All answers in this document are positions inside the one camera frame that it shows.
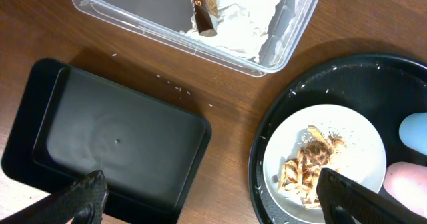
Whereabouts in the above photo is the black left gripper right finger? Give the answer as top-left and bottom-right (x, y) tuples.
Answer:
(316, 168), (426, 224)

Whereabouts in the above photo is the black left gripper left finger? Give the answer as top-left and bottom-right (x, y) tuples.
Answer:
(1, 170), (109, 224)

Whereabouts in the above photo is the pink plastic cup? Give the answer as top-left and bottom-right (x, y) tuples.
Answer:
(383, 162), (426, 217)

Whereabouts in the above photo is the blue plastic cup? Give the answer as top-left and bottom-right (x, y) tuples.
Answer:
(399, 113), (427, 155)

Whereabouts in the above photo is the white napkin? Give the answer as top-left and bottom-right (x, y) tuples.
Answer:
(181, 0), (281, 63)

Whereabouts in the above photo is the gold snack wrapper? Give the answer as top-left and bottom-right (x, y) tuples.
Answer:
(191, 0), (218, 37)

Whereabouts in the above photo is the clear plastic waste bin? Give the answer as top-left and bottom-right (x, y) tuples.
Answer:
(72, 0), (318, 77)

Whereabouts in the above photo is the grey plate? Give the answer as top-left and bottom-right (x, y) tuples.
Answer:
(259, 104), (386, 223)

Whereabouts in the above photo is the peanut shells and rice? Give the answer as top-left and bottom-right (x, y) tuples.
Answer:
(277, 125), (347, 209)

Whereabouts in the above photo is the black rectangular bin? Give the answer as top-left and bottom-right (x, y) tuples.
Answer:
(1, 58), (211, 223)

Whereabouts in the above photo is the round black tray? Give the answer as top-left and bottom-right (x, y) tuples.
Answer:
(248, 53), (426, 223)

